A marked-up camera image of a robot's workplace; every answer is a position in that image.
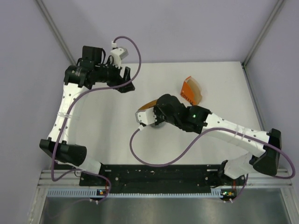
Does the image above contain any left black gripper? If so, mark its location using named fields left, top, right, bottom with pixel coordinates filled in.
left=94, top=58, right=135, bottom=93

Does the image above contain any single brown paper filter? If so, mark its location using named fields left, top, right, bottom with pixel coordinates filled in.
left=138, top=99, right=157, bottom=111

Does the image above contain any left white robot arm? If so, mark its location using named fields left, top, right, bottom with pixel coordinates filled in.
left=39, top=46, right=135, bottom=185

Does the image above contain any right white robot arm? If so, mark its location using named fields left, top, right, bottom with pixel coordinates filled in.
left=153, top=94, right=281, bottom=185

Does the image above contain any orange coffee filter box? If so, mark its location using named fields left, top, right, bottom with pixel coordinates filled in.
left=180, top=76, right=193, bottom=105

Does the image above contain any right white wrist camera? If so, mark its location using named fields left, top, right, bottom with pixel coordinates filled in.
left=135, top=107, right=157, bottom=126

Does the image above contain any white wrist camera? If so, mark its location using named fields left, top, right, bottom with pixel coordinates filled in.
left=110, top=41, right=128, bottom=69
left=135, top=107, right=157, bottom=126

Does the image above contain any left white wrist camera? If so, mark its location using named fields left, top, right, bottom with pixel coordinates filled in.
left=110, top=41, right=128, bottom=69

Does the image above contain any grey slotted cable duct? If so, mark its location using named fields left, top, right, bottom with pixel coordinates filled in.
left=47, top=188, right=235, bottom=200

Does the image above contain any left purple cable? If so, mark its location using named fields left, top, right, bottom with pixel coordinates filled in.
left=50, top=36, right=142, bottom=203

